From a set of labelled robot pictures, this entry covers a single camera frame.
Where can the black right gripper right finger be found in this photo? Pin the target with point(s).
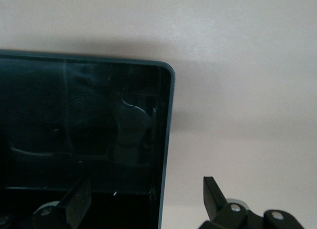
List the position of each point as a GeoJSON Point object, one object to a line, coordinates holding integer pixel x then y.
{"type": "Point", "coordinates": [223, 214]}

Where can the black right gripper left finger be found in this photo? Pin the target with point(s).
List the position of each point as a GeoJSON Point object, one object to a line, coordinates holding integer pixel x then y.
{"type": "Point", "coordinates": [69, 209]}

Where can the black plastic box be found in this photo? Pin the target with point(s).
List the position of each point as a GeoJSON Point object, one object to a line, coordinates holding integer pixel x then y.
{"type": "Point", "coordinates": [74, 115]}

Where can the table cover mat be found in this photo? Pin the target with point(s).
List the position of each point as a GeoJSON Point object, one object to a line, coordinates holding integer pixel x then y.
{"type": "Point", "coordinates": [235, 65]}

